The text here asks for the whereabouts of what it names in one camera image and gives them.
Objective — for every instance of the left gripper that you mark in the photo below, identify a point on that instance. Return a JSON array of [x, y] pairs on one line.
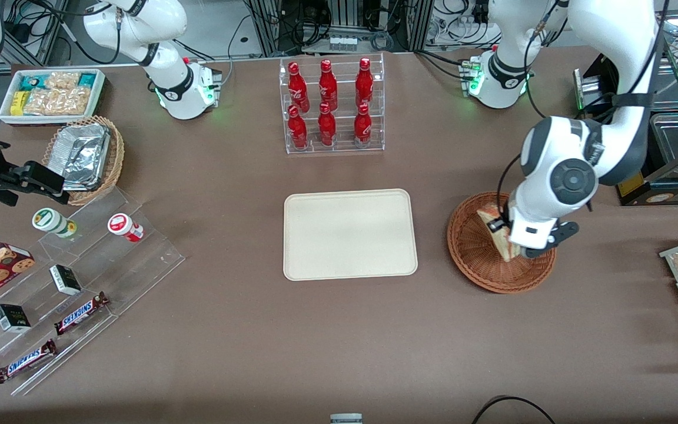
[[499, 224]]

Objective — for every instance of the triangular sandwich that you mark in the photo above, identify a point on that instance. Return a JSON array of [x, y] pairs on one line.
[[495, 241]]

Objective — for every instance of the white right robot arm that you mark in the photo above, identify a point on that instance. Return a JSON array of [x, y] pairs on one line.
[[165, 41]]

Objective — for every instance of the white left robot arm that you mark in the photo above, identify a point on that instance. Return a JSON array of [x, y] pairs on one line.
[[574, 159]]

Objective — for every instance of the brown round wicker basket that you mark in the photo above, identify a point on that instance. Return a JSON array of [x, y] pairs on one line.
[[468, 253]]

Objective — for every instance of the tan oval wicker basket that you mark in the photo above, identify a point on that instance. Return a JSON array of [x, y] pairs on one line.
[[116, 159]]

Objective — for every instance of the beige plastic tray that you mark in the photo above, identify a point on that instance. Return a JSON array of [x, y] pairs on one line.
[[351, 234]]

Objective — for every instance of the silver foil containers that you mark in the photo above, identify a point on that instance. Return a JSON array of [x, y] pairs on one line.
[[83, 154]]

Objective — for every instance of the green lidded white cup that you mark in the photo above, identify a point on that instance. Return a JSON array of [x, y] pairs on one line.
[[50, 221]]

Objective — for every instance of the large clear cracker bag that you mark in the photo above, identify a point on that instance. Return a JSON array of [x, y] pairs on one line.
[[59, 101]]

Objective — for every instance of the yellow snack pack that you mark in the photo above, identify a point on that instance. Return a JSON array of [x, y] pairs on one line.
[[18, 103]]

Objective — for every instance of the red lidded white bottle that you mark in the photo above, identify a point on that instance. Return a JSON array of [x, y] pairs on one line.
[[122, 226]]

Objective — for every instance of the white rectangular snack bin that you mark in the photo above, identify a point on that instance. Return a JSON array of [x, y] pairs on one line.
[[99, 94]]

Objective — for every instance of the teal snack pack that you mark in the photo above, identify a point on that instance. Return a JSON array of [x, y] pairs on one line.
[[33, 82], [87, 79]]

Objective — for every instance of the small clear cracker bag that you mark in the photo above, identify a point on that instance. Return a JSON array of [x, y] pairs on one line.
[[63, 80]]

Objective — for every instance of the small black carton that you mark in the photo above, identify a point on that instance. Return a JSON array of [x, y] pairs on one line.
[[12, 318], [65, 280]]

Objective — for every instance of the clear acrylic step stand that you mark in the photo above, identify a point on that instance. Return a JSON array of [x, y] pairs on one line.
[[133, 265]]

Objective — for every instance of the brown Snickers bar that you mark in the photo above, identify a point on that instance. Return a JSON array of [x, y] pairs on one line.
[[26, 360], [80, 312]]

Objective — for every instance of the red cola bottle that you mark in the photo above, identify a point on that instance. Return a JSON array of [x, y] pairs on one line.
[[297, 88], [298, 131], [326, 128], [364, 82], [362, 126], [328, 85]]

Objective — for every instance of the clear acrylic bottle rack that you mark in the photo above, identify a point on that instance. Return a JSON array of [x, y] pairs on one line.
[[342, 150]]

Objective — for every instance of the white power strip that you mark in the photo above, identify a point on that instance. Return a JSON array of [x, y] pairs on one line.
[[343, 42]]

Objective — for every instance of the small grey device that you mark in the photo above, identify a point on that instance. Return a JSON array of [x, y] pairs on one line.
[[346, 418]]

